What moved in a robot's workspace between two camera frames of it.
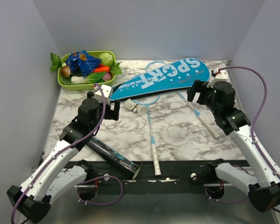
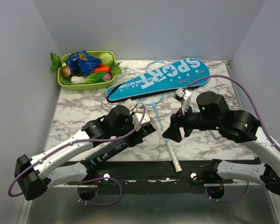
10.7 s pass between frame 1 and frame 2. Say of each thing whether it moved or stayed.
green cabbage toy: stayed
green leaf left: stayed
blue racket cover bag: stayed
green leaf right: stayed
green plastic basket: stayed
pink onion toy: stayed
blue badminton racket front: moved
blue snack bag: stayed
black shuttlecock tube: moved
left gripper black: moved
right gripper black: moved
